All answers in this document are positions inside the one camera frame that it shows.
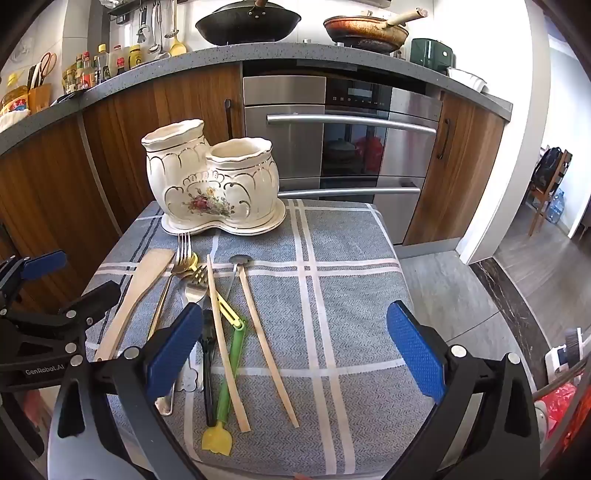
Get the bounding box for rusty frying pan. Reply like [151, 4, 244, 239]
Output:
[323, 7, 429, 51]

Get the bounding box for red-handled scissors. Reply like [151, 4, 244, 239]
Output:
[38, 52, 58, 81]

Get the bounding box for wooden knife block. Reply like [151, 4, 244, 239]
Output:
[27, 83, 52, 114]

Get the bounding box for dark spoon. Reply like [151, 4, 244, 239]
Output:
[199, 308, 219, 428]

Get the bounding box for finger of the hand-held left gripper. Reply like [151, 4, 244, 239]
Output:
[44, 281, 122, 335]
[0, 250, 68, 319]

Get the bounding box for wooden chair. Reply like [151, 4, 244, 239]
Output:
[529, 148, 573, 236]

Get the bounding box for yellow silicone spatula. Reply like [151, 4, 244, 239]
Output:
[170, 14, 188, 55]

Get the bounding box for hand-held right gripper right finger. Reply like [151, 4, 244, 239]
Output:
[386, 300, 542, 480]

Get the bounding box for brown wooden kitchen cabinet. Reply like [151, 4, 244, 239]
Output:
[0, 62, 244, 315]
[403, 91, 506, 246]

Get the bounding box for silver flower-handled spoon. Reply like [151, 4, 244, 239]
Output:
[224, 255, 254, 301]

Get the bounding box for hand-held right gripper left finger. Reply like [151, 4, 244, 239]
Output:
[48, 302, 205, 480]

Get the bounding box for cooking oil bottle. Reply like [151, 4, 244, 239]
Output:
[0, 74, 33, 116]

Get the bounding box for white fluted bowl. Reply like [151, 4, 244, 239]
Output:
[447, 67, 489, 93]

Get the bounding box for black wall rack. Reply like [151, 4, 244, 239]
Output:
[108, 0, 185, 21]

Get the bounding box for grey stone countertop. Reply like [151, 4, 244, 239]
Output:
[0, 41, 514, 160]

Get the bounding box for silver fork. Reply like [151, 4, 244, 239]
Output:
[154, 265, 209, 416]

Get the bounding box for floral ceramic utensil holder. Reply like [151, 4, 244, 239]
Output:
[141, 119, 288, 236]

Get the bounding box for green fruit fork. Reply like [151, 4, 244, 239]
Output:
[216, 322, 247, 428]

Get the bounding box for green air fryer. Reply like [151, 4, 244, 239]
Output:
[409, 38, 457, 75]

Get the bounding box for stainless steel built-in oven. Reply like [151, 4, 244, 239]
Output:
[242, 74, 444, 245]

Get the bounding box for wooden spatula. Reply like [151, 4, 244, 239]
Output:
[93, 248, 176, 363]

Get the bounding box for row of sauce bottles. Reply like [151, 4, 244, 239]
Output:
[62, 42, 144, 95]

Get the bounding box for yellow tulip fruit fork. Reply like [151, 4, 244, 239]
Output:
[202, 298, 245, 456]

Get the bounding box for white plastic object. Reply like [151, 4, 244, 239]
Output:
[545, 327, 583, 370]

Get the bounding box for large water bottle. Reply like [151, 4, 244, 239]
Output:
[545, 188, 566, 224]

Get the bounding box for red plastic bag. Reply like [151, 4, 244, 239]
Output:
[536, 383, 578, 444]

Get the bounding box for wooden chopstick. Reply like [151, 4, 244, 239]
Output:
[238, 264, 300, 429]
[206, 254, 251, 433]

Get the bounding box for black backpack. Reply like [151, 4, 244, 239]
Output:
[531, 147, 565, 195]

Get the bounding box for gold fork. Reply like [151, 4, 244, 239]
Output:
[147, 232, 192, 340]

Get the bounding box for black wok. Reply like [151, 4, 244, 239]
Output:
[195, 0, 302, 46]

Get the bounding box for grey checked cloth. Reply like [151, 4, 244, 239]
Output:
[46, 198, 444, 480]

